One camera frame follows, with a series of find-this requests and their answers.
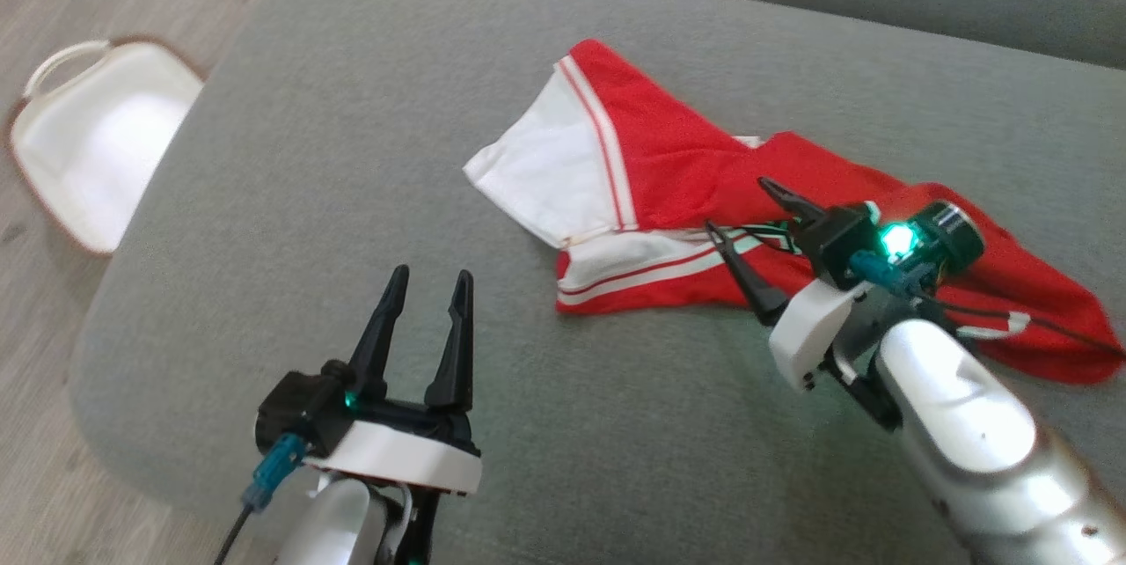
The white laundry basket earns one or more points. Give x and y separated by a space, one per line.
97 143

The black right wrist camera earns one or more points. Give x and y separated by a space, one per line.
831 244

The red and white sports jersey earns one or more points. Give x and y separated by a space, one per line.
669 151

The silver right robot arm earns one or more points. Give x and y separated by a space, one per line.
959 407

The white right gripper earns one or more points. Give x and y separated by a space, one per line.
818 327

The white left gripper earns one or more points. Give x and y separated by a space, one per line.
405 455

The large grey fabric sofa seat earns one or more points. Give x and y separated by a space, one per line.
352 151

